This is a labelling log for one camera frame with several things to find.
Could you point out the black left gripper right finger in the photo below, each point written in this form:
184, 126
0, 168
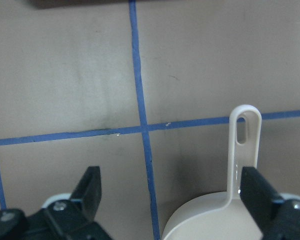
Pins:
276, 215

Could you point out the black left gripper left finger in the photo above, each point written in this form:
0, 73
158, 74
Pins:
70, 216

